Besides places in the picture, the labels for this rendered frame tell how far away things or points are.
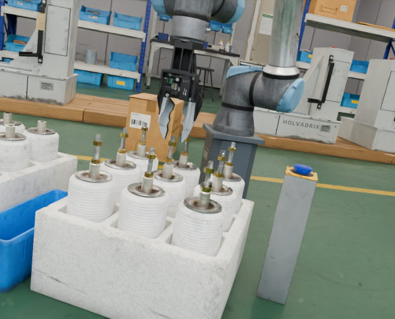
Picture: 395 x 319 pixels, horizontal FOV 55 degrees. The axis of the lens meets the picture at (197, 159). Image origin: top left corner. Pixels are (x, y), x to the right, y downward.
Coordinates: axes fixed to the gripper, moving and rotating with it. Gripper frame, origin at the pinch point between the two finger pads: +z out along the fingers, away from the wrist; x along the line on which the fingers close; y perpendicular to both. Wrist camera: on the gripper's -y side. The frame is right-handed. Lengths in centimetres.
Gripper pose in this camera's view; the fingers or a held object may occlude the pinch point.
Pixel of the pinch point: (174, 134)
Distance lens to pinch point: 84.7
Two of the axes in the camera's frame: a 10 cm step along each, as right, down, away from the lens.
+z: -1.7, 9.5, 2.4
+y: -1.2, 2.3, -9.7
